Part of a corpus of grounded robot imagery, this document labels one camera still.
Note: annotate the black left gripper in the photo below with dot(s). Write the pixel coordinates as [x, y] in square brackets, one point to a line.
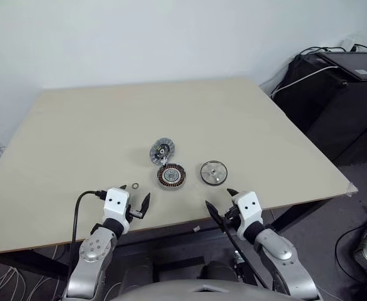
[137, 214]

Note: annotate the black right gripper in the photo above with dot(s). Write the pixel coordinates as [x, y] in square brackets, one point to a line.
[233, 218]

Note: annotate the round metal cover plate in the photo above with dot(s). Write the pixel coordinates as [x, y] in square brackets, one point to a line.
[213, 173]

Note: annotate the motor stator with copper windings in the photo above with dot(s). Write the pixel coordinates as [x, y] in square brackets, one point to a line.
[171, 177]

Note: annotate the silver motor end cover disc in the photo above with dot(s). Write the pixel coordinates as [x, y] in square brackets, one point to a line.
[161, 151]

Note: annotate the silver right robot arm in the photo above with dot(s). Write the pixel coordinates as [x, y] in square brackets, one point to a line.
[277, 247]

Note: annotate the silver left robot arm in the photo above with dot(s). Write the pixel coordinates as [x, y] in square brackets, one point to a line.
[91, 247]

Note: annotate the small white clip under table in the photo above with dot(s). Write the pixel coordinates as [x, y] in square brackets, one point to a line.
[197, 229]

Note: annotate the silver and black block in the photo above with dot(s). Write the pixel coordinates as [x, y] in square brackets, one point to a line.
[240, 261]

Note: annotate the dark rounded shape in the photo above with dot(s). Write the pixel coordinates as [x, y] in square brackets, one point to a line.
[218, 271]
[136, 272]

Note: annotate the grey robot torso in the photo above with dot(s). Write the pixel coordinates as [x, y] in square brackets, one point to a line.
[196, 291]

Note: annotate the clear tape on table corner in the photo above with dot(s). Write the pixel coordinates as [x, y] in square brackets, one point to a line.
[352, 188]

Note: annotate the black cabinet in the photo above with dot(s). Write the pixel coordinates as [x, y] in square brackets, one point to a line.
[337, 106]

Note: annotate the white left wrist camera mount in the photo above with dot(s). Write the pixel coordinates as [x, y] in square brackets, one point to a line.
[117, 203]

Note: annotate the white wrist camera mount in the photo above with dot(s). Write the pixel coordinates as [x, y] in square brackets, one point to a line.
[249, 208]
[117, 203]

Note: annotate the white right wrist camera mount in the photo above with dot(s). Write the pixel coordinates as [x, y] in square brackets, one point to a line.
[249, 208]

